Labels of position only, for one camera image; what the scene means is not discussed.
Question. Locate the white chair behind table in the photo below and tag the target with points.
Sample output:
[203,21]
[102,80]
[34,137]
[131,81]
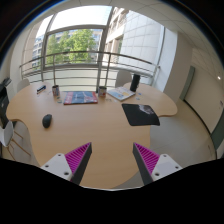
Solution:
[122,78]

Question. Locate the left patterned mug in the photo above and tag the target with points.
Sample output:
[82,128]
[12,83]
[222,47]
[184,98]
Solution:
[55,90]

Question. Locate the black cylindrical bottle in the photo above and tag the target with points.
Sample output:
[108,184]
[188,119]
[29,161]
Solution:
[135,82]

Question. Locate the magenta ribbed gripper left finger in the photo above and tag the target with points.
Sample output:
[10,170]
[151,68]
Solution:
[70,166]

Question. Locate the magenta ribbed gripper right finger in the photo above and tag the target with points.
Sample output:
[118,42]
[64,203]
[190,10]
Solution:
[153,166]

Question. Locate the black computer mouse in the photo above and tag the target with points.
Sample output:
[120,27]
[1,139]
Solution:
[46,121]

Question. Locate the black monitor at left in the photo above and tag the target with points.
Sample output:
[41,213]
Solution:
[4,100]

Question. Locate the small blue black device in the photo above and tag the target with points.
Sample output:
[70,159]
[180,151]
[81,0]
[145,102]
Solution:
[43,87]

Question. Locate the red and blue magazine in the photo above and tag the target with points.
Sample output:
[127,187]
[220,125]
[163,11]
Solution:
[80,97]

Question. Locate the white chair at left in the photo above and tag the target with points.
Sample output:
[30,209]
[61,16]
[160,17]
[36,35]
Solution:
[7,139]

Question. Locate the white chair far left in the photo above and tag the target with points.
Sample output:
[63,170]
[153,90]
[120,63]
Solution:
[22,84]

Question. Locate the right dark mug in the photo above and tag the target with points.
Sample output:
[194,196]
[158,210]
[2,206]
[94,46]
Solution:
[102,90]

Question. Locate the black mouse pad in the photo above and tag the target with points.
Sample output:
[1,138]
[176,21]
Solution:
[140,115]

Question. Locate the light blue book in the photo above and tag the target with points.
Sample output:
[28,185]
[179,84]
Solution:
[121,93]

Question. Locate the metal balcony railing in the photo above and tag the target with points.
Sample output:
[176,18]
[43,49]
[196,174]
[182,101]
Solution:
[85,69]

